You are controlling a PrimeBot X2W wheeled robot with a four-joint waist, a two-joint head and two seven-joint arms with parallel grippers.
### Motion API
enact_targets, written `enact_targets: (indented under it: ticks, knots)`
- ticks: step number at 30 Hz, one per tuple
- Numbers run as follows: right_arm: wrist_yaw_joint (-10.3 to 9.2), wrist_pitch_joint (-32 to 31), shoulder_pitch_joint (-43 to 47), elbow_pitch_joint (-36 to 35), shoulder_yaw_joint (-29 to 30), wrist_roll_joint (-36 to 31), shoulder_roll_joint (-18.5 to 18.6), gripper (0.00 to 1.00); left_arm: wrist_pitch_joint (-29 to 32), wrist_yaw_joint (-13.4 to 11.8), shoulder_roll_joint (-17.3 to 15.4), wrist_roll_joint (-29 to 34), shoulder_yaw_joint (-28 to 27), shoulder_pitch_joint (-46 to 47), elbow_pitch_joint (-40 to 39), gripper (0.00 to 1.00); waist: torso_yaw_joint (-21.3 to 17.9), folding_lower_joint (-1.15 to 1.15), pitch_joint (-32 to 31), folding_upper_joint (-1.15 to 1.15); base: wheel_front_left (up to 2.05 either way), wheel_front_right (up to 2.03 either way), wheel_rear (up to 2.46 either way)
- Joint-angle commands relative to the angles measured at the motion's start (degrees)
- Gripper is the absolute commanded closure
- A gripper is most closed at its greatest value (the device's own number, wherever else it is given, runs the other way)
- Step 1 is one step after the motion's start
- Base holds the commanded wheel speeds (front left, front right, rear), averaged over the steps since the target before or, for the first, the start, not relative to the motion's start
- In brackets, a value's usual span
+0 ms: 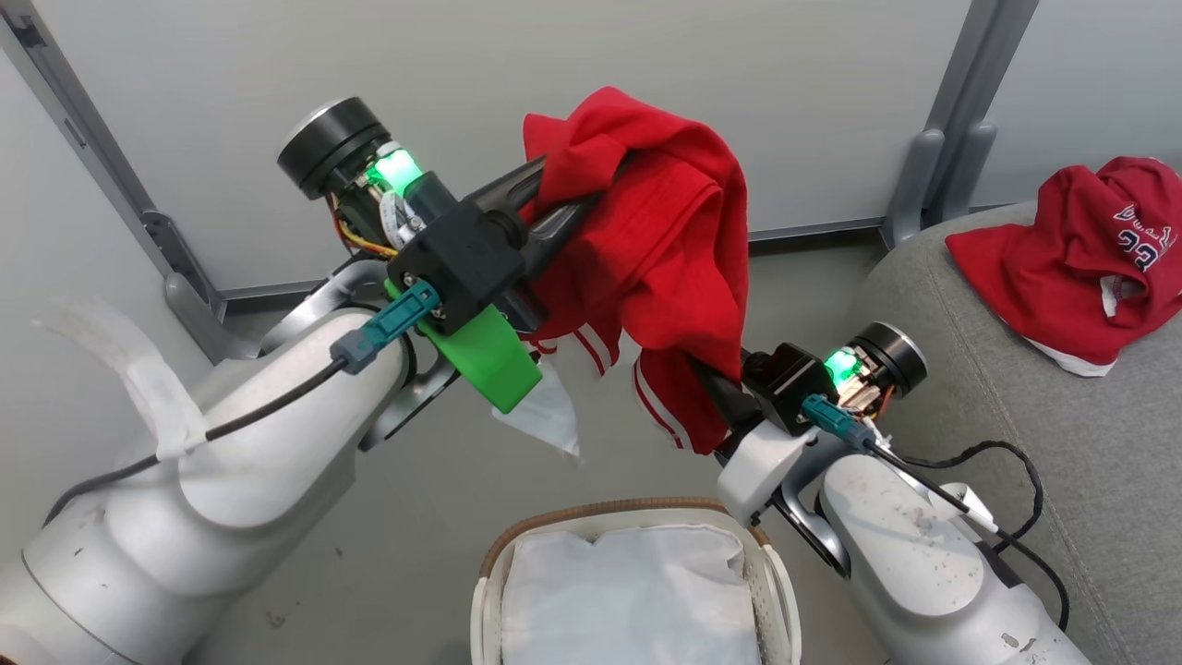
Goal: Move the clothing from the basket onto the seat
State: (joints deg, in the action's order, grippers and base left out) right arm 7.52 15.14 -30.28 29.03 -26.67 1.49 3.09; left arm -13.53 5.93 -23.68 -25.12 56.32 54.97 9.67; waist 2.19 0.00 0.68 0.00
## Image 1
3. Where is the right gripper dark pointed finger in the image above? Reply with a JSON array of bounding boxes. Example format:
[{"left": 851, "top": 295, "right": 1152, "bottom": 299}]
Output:
[{"left": 687, "top": 358, "right": 764, "bottom": 445}]

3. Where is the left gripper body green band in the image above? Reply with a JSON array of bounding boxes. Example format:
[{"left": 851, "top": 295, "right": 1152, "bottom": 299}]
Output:
[{"left": 277, "top": 96, "right": 544, "bottom": 415}]

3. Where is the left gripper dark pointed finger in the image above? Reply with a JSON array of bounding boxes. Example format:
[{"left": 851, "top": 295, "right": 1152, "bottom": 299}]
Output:
[
  {"left": 465, "top": 155, "right": 549, "bottom": 220},
  {"left": 525, "top": 194, "right": 607, "bottom": 278}
]

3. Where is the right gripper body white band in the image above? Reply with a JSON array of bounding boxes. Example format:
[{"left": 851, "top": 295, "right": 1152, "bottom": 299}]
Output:
[{"left": 718, "top": 320, "right": 930, "bottom": 528}]

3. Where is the red garment with white stripes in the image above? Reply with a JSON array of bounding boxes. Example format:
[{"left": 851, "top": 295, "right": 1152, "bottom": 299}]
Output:
[{"left": 492, "top": 85, "right": 752, "bottom": 460}]

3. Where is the red jersey with number print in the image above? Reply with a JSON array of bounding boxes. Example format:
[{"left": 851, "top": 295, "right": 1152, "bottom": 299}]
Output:
[{"left": 944, "top": 155, "right": 1182, "bottom": 379}]

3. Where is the grey fabric sofa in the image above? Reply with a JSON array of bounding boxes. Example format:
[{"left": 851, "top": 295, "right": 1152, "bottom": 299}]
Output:
[{"left": 843, "top": 199, "right": 1182, "bottom": 665}]

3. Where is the white basket liner cloth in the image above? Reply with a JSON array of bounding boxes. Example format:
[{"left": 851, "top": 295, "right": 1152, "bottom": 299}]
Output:
[{"left": 501, "top": 524, "right": 764, "bottom": 665}]

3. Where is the grey partition foot pair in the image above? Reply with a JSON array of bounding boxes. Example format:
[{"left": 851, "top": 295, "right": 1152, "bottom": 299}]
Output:
[{"left": 880, "top": 120, "right": 1000, "bottom": 250}]

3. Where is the white laundry basket brown rim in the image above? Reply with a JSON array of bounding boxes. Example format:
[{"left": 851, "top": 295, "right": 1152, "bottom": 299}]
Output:
[{"left": 470, "top": 498, "right": 791, "bottom": 665}]

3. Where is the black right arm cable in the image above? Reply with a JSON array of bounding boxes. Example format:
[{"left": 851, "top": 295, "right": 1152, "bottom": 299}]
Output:
[{"left": 866, "top": 439, "right": 1072, "bottom": 633}]

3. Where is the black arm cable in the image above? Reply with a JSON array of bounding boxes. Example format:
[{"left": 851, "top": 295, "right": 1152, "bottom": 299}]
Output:
[
  {"left": 866, "top": 439, "right": 1072, "bottom": 633},
  {"left": 42, "top": 356, "right": 354, "bottom": 527}
]

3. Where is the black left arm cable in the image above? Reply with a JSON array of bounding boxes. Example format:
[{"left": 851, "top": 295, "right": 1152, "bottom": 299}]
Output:
[{"left": 42, "top": 356, "right": 354, "bottom": 527}]

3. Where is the grey partition foot with bracket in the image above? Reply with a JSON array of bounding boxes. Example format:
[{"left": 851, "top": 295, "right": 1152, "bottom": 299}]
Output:
[{"left": 139, "top": 211, "right": 271, "bottom": 363}]

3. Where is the white translucent cable strap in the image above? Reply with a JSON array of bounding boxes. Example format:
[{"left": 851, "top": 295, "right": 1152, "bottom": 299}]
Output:
[{"left": 35, "top": 296, "right": 211, "bottom": 463}]

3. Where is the grey partition post plain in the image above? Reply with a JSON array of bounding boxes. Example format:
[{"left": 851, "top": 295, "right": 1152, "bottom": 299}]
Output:
[{"left": 919, "top": 0, "right": 1043, "bottom": 227}]

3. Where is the grey partition post with hinge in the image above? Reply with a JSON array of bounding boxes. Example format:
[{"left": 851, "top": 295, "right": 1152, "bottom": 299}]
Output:
[{"left": 0, "top": 0, "right": 227, "bottom": 320}]

